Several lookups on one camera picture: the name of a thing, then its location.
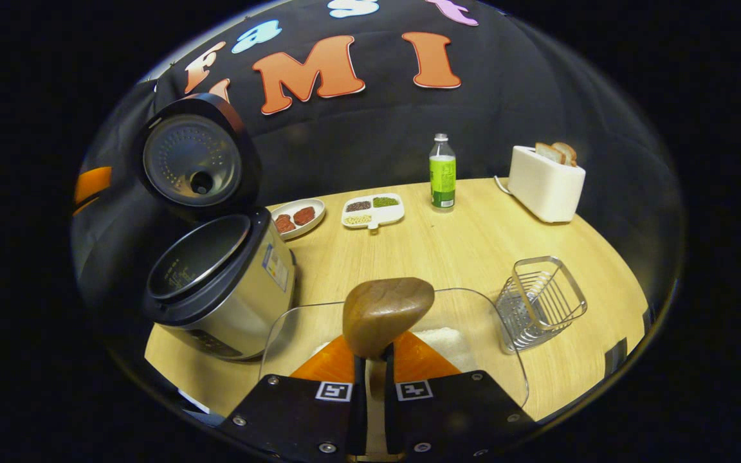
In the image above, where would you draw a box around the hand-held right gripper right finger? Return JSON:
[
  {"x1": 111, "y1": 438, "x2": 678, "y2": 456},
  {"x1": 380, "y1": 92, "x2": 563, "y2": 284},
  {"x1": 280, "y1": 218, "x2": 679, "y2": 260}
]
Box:
[{"x1": 382, "y1": 331, "x2": 536, "y2": 461}]

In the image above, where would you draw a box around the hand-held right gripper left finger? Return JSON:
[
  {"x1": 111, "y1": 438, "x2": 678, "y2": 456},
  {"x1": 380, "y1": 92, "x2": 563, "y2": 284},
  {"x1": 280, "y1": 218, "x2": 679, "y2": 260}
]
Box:
[{"x1": 219, "y1": 334, "x2": 369, "y2": 461}]

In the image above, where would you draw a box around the brown wooden spoon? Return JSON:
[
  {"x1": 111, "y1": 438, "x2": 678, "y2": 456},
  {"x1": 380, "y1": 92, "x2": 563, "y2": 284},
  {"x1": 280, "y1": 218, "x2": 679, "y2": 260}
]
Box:
[{"x1": 343, "y1": 278, "x2": 436, "y2": 454}]

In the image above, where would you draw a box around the metal wire chopstick holder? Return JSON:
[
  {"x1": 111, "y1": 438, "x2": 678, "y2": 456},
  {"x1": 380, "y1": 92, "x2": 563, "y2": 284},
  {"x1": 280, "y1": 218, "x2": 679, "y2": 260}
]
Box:
[{"x1": 495, "y1": 256, "x2": 589, "y2": 355}]

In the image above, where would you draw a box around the black and silver rice cooker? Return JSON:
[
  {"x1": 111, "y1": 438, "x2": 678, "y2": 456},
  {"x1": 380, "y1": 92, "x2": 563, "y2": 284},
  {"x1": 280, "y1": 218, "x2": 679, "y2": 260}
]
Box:
[{"x1": 136, "y1": 93, "x2": 297, "y2": 361}]

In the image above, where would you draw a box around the clear plastic container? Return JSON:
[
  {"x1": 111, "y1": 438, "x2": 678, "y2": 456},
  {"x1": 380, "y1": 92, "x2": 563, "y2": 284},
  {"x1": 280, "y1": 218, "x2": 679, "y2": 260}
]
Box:
[{"x1": 259, "y1": 287, "x2": 531, "y2": 413}]

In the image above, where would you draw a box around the round white plate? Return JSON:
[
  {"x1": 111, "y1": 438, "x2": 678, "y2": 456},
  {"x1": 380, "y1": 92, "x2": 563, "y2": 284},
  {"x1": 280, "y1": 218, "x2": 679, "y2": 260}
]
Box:
[{"x1": 270, "y1": 198, "x2": 327, "y2": 241}]

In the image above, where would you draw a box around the white divided dish with beans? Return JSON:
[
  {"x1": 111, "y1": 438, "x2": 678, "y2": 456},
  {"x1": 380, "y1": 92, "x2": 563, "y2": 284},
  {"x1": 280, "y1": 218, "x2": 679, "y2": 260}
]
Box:
[{"x1": 341, "y1": 193, "x2": 406, "y2": 231}]

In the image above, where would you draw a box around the green label clear bottle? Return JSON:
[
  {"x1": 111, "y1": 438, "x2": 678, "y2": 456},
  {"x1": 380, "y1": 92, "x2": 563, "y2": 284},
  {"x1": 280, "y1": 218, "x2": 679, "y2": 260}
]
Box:
[{"x1": 428, "y1": 133, "x2": 457, "y2": 210}]

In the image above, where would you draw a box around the white toaster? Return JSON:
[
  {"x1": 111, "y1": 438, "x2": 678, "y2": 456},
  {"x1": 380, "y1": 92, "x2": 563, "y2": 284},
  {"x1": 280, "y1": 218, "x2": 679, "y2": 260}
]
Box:
[{"x1": 507, "y1": 145, "x2": 587, "y2": 224}]

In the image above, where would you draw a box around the black backdrop cloth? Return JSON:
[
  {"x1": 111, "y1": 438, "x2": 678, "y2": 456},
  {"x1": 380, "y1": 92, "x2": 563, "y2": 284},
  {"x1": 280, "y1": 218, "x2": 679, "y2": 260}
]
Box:
[{"x1": 71, "y1": 0, "x2": 686, "y2": 309}]

